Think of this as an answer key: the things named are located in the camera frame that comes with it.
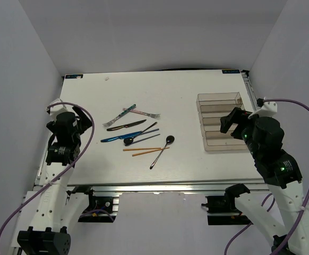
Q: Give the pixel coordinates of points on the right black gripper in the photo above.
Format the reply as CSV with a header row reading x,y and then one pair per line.
x,y
237,116

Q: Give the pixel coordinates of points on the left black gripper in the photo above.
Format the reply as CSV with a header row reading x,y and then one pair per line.
x,y
83,122

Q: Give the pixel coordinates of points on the black spoon short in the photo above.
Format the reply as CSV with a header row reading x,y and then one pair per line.
x,y
128,141

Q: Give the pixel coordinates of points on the blue knife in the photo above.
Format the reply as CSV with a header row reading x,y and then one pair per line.
x,y
119,137

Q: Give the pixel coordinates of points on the purple chopstick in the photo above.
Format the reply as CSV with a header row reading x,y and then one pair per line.
x,y
151,131
144,139

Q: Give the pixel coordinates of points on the black spoon long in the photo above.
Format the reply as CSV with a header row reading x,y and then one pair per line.
x,y
169,140

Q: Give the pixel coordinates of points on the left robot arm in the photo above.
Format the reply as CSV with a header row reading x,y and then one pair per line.
x,y
58,210

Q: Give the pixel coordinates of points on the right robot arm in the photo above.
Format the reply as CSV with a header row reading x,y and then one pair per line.
x,y
284,180

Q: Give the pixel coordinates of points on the right blue corner label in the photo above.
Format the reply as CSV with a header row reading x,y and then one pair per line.
x,y
231,71

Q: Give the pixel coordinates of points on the blue corner label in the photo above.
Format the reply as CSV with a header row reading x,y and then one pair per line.
x,y
74,76
231,71

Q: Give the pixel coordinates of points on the left blue corner label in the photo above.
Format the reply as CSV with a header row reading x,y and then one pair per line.
x,y
74,76

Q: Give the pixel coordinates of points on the black knife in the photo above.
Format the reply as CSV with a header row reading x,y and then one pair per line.
x,y
125,126

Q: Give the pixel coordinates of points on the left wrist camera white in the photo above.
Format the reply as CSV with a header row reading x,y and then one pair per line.
x,y
56,107

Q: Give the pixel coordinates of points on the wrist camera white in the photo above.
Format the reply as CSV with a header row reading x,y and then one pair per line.
x,y
56,107
265,109

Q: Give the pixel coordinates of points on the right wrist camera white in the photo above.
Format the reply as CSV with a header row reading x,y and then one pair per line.
x,y
265,109

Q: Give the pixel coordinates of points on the green handled fork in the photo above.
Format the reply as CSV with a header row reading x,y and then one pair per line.
x,y
124,112

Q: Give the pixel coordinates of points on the aluminium table rail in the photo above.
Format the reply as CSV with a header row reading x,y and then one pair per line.
x,y
212,187

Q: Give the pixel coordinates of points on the pink handled fork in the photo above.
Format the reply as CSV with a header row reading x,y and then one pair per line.
x,y
155,116

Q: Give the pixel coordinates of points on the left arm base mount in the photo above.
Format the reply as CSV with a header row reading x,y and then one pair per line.
x,y
99,209

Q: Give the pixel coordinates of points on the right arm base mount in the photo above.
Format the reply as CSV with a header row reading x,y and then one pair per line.
x,y
221,210

